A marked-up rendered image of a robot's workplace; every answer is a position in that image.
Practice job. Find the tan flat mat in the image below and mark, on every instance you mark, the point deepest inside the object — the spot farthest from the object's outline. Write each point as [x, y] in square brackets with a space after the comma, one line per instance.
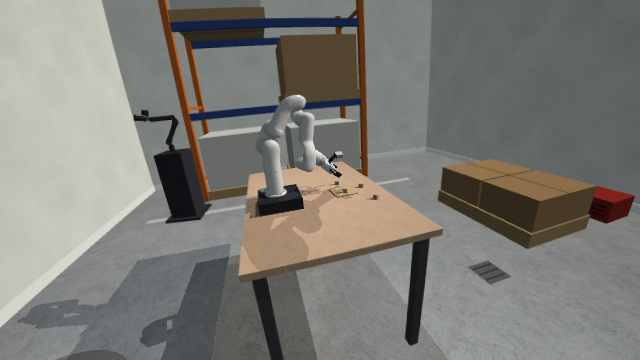
[338, 192]

